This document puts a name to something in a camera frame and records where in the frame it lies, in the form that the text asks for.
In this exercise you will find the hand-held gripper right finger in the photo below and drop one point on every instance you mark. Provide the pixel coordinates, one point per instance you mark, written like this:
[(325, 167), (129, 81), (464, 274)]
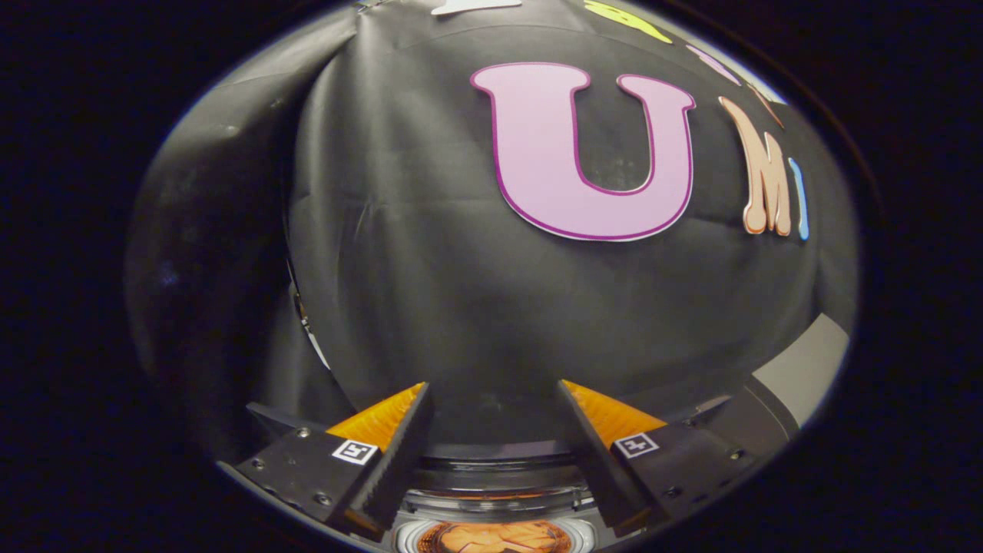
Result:
[(591, 461)]

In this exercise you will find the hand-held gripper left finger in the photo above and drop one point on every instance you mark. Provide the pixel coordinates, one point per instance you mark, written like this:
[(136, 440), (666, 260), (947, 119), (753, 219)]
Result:
[(403, 453)]

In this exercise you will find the grey washing machine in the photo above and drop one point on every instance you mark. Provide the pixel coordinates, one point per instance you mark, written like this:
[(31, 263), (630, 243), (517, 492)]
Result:
[(499, 491)]

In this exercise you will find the orange polo shirt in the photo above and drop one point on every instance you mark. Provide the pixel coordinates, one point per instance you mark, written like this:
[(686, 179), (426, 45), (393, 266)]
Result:
[(491, 539)]

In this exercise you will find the black backdrop cloth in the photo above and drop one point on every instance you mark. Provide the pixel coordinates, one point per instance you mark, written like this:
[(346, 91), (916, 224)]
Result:
[(430, 292)]

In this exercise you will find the white cabinet with grey top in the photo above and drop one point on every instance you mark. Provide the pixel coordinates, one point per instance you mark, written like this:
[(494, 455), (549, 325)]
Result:
[(806, 361)]

